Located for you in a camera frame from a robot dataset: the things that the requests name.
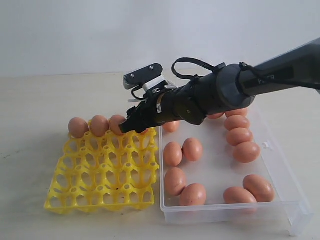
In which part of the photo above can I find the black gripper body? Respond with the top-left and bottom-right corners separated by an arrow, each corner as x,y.
129,88 -> 203,128

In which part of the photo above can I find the brown egg tray corner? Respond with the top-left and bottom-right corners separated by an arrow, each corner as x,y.
68,117 -> 89,139

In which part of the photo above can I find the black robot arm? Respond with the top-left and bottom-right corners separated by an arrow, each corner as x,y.
119,39 -> 320,133

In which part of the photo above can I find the yellow plastic egg tray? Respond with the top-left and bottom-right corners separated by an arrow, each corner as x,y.
44,128 -> 159,214

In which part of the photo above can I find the clear plastic box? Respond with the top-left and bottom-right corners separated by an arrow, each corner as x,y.
158,104 -> 313,236

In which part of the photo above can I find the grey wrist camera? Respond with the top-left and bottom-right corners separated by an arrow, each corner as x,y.
123,63 -> 166,92

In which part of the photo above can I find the black camera cable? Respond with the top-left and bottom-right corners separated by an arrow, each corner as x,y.
171,57 -> 226,82

